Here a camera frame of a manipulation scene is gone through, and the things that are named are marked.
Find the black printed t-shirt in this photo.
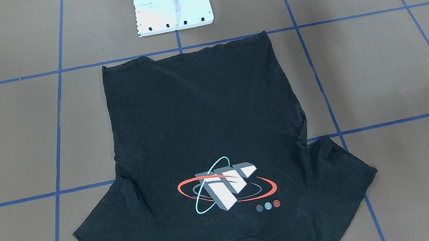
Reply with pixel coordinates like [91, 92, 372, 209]
[73, 32, 377, 241]

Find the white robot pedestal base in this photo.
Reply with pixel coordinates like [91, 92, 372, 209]
[133, 0, 214, 37]

